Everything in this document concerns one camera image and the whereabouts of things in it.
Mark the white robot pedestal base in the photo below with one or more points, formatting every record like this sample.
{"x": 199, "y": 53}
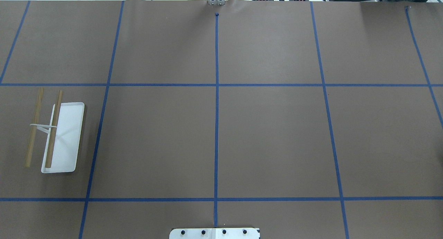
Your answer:
{"x": 215, "y": 233}

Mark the white towel rack with wooden bars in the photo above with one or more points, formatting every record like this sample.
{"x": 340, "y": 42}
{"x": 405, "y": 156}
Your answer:
{"x": 64, "y": 133}

